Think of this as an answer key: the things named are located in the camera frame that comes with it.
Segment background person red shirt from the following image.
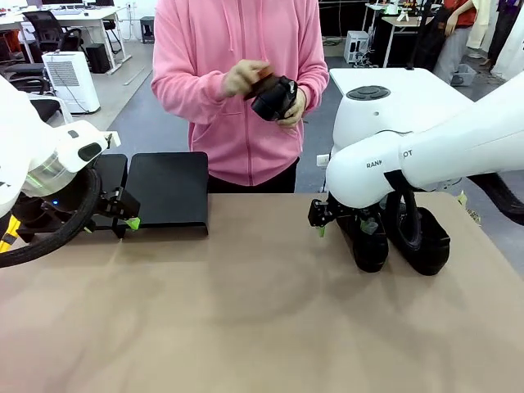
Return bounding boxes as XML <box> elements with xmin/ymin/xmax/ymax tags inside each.
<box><xmin>433</xmin><ymin>0</ymin><xmax>480</xmax><ymax>85</ymax></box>

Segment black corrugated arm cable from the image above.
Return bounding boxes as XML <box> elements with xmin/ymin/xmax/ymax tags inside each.
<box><xmin>0</xmin><ymin>166</ymin><xmax>103</xmax><ymax>269</ymax></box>
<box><xmin>384</xmin><ymin>171</ymin><xmax>524</xmax><ymax>255</ymax></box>

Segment black computer tower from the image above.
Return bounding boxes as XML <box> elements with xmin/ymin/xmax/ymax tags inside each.
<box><xmin>85</xmin><ymin>43</ymin><xmax>111</xmax><ymax>75</ymax></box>

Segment white dehumidifier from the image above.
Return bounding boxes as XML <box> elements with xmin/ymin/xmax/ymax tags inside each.
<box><xmin>42</xmin><ymin>51</ymin><xmax>102</xmax><ymax>115</ymax></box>

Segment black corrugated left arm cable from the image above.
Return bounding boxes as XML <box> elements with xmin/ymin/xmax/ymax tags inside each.
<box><xmin>0</xmin><ymin>166</ymin><xmax>103</xmax><ymax>269</ymax></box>

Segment person's left forearm pink sleeve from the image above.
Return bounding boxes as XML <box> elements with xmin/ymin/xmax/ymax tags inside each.
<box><xmin>300</xmin><ymin>56</ymin><xmax>331</xmax><ymax>114</ymax></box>

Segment grey stool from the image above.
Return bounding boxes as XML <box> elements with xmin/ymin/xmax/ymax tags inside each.
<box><xmin>140</xmin><ymin>16</ymin><xmax>160</xmax><ymax>45</ymax></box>

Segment brown wooden shoe brush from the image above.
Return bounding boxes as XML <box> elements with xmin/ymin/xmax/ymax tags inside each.
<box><xmin>243</xmin><ymin>65</ymin><xmax>276</xmax><ymax>102</ymax></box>

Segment black mesh office chair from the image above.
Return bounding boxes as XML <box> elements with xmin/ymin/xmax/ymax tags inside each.
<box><xmin>22</xmin><ymin>10</ymin><xmax>83</xmax><ymax>54</ymax></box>

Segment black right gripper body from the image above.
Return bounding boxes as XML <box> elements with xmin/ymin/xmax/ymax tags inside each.
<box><xmin>327</xmin><ymin>199</ymin><xmax>380</xmax><ymax>222</ymax></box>

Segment black metal shoe stand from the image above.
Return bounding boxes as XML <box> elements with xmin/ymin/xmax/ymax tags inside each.
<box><xmin>88</xmin><ymin>153</ymin><xmax>129</xmax><ymax>241</ymax></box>
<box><xmin>121</xmin><ymin>151</ymin><xmax>210</xmax><ymax>242</ymax></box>

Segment grey storage bin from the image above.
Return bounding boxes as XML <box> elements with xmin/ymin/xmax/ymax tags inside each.
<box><xmin>452</xmin><ymin>63</ymin><xmax>478</xmax><ymax>87</ymax></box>

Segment pink hoodie torso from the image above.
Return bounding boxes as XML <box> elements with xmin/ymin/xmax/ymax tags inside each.
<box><xmin>150</xmin><ymin>0</ymin><xmax>331</xmax><ymax>187</ymax></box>

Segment white computer case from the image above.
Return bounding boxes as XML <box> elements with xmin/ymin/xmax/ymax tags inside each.
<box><xmin>343</xmin><ymin>30</ymin><xmax>372</xmax><ymax>66</ymax></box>

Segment person's left hand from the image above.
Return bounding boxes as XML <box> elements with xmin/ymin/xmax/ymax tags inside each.
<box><xmin>276</xmin><ymin>86</ymin><xmax>308</xmax><ymax>127</ymax></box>

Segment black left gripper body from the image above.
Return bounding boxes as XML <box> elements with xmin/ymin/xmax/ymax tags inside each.
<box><xmin>16</xmin><ymin>192</ymin><xmax>85</xmax><ymax>234</ymax></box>

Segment person in pink sleeve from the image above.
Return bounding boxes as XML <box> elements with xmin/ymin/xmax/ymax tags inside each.
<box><xmin>206</xmin><ymin>157</ymin><xmax>302</xmax><ymax>194</ymax></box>

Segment black leather shoe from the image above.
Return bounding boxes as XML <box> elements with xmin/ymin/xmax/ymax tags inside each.
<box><xmin>384</xmin><ymin>206</ymin><xmax>451</xmax><ymax>276</ymax></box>
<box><xmin>250</xmin><ymin>75</ymin><xmax>299</xmax><ymax>123</ymax></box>
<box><xmin>338</xmin><ymin>212</ymin><xmax>390</xmax><ymax>273</ymax></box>

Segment person's right hand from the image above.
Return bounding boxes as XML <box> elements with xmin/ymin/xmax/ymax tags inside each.
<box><xmin>220</xmin><ymin>59</ymin><xmax>271</xmax><ymax>99</ymax></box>

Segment white office desk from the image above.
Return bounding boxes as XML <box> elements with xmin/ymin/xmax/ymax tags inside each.
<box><xmin>0</xmin><ymin>6</ymin><xmax>132</xmax><ymax>77</ymax></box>

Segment black padded office chair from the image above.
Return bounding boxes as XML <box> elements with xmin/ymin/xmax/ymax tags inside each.
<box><xmin>0</xmin><ymin>61</ymin><xmax>75</xmax><ymax>126</ymax></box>

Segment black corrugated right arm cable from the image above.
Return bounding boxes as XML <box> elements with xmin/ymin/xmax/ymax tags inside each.
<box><xmin>384</xmin><ymin>171</ymin><xmax>524</xmax><ymax>255</ymax></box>

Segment yellow plastic part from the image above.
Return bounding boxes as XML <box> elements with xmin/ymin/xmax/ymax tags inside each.
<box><xmin>0</xmin><ymin>215</ymin><xmax>21</xmax><ymax>253</ymax></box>

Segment person's right forearm pink sleeve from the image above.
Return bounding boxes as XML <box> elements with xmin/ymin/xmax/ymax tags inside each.
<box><xmin>150</xmin><ymin>65</ymin><xmax>233</xmax><ymax>122</ymax></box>

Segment wooden background desk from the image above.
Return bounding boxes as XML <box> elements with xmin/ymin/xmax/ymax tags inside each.
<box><xmin>380</xmin><ymin>14</ymin><xmax>443</xmax><ymax>69</ymax></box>

